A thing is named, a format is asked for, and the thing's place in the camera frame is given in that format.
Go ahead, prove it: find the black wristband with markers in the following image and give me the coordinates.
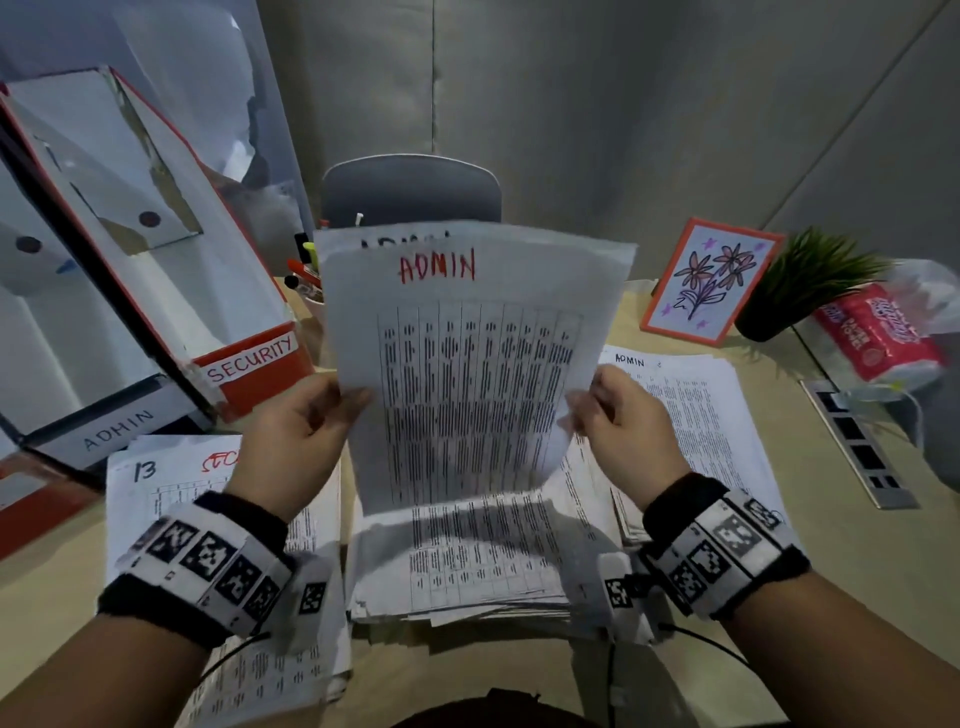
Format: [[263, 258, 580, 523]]
[[638, 472, 811, 622], [97, 491, 295, 650]]

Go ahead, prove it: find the clear plastic bag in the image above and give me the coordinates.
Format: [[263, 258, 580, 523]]
[[884, 258, 960, 335]]

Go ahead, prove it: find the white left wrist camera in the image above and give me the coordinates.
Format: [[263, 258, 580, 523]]
[[269, 551, 335, 654]]

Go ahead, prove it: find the bunch of coloured markers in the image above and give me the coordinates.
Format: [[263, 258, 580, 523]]
[[283, 212, 367, 301]]

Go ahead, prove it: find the red white paper towel pack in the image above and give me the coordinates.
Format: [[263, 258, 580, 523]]
[[798, 283, 946, 395]]

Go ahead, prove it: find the black camera cable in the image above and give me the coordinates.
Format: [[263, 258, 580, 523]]
[[198, 631, 271, 688], [658, 622, 751, 669]]

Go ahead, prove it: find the orange framed flower drawing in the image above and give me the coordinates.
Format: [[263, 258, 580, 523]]
[[639, 217, 787, 349]]

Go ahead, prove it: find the person's left hand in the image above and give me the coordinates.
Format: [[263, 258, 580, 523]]
[[224, 372, 374, 524]]

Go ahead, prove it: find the grey chair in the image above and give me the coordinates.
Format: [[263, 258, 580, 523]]
[[320, 153, 504, 226]]

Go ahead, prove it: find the person's right forearm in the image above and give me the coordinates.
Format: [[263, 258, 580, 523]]
[[723, 569, 960, 728]]

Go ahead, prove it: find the person's dark shirt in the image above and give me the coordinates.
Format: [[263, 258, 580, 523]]
[[389, 688, 601, 728]]

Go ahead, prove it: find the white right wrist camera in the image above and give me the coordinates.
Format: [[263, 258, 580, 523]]
[[596, 551, 661, 646]]

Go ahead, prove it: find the admin paper pile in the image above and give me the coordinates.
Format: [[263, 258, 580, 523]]
[[599, 344, 789, 545]]

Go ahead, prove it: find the black left wristband with markers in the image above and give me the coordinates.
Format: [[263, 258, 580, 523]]
[[97, 491, 295, 650]]

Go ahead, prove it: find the person's right hand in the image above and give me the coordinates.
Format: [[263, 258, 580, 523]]
[[566, 365, 673, 514]]

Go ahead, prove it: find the black admin file box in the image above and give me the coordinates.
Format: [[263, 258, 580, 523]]
[[0, 149, 215, 489]]

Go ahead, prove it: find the grey desk socket strip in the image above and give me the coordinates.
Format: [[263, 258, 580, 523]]
[[800, 378, 922, 511]]

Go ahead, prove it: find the black right camera cable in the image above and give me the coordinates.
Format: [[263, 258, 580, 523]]
[[658, 622, 751, 669]]

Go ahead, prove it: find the white power cable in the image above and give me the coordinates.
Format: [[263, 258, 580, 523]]
[[884, 386, 928, 451]]

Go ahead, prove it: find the green plant in black pot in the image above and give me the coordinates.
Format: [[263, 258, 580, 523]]
[[734, 227, 890, 344]]

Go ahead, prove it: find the black left camera cable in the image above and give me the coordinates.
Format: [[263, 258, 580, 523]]
[[198, 631, 271, 688]]

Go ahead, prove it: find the black right wristband with markers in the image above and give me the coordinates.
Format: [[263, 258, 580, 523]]
[[638, 472, 811, 622]]

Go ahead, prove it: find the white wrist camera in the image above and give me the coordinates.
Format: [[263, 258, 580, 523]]
[[269, 551, 335, 654], [596, 551, 661, 646]]

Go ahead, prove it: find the security paper pile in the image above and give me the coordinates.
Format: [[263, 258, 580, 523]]
[[104, 433, 354, 728]]

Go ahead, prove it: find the main unsorted paper stack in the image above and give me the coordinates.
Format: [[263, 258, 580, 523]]
[[314, 219, 639, 519]]

